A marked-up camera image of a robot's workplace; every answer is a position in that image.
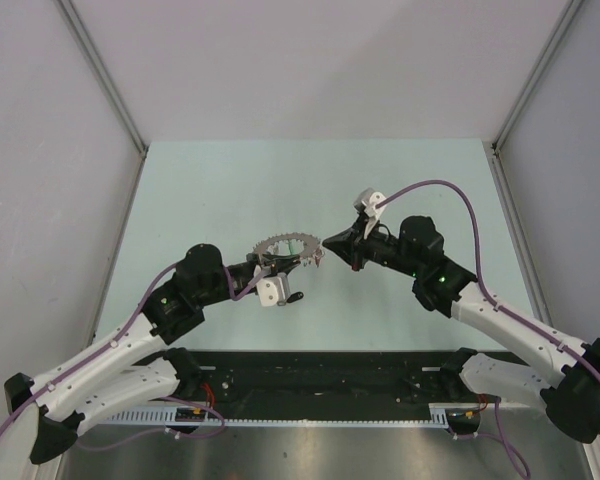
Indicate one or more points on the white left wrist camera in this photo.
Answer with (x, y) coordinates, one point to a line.
(274, 290)

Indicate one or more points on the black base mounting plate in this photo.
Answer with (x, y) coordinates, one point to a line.
(317, 381)

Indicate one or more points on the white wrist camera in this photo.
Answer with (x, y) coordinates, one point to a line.
(274, 290)
(368, 203)

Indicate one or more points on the aluminium frame rail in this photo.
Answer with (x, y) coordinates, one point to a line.
(547, 55)
(94, 60)

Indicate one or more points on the aluminium frame rail right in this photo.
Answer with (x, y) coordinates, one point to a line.
(547, 55)

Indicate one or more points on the aluminium frame rail left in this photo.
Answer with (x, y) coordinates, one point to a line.
(94, 60)

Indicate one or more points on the white slotted cable duct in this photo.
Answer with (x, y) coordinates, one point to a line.
(396, 416)

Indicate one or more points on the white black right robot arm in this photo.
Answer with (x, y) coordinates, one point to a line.
(557, 373)

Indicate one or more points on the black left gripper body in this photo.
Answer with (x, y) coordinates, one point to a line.
(240, 273)

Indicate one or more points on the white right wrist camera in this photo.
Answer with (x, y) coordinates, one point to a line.
(368, 203)

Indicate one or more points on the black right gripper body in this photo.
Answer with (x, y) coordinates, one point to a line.
(381, 248)

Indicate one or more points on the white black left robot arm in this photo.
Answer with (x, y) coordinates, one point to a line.
(138, 362)

